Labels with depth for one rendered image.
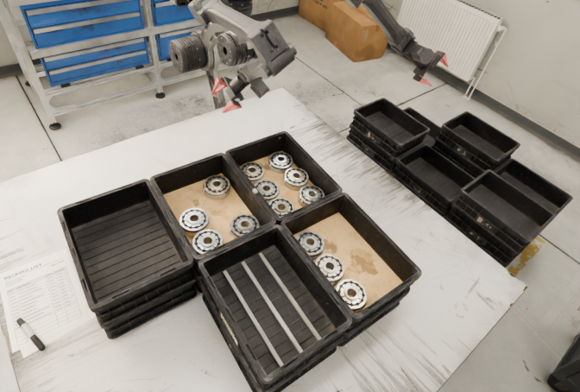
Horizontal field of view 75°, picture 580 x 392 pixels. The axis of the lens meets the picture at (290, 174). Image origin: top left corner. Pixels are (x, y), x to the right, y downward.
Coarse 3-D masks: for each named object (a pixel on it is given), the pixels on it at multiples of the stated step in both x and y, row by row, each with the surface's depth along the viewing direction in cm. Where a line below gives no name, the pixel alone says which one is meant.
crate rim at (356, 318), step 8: (328, 200) 137; (352, 200) 138; (312, 208) 134; (360, 208) 136; (296, 216) 131; (368, 216) 134; (376, 224) 132; (288, 232) 125; (384, 232) 130; (296, 240) 123; (392, 240) 128; (408, 256) 124; (312, 264) 118; (320, 272) 116; (328, 280) 115; (416, 280) 120; (400, 288) 115; (336, 296) 111; (384, 296) 113; (392, 296) 114; (344, 304) 110; (376, 304) 111; (352, 312) 108; (360, 312) 109; (368, 312) 109; (352, 320) 108
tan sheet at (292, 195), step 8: (256, 160) 162; (264, 160) 163; (264, 168) 159; (264, 176) 156; (272, 176) 156; (280, 176) 157; (280, 184) 154; (312, 184) 156; (280, 192) 151; (288, 192) 151; (296, 192) 152; (296, 200) 148; (296, 208) 146
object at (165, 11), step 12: (156, 0) 271; (168, 0) 277; (156, 12) 277; (168, 12) 282; (180, 12) 288; (156, 24) 282; (156, 36) 288; (168, 36) 294; (180, 36) 301; (168, 48) 301
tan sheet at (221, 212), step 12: (204, 180) 150; (180, 192) 145; (192, 192) 145; (168, 204) 140; (180, 204) 141; (192, 204) 141; (204, 204) 142; (216, 204) 143; (228, 204) 143; (240, 204) 144; (216, 216) 139; (228, 216) 139; (216, 228) 135; (228, 228) 136; (228, 240) 132
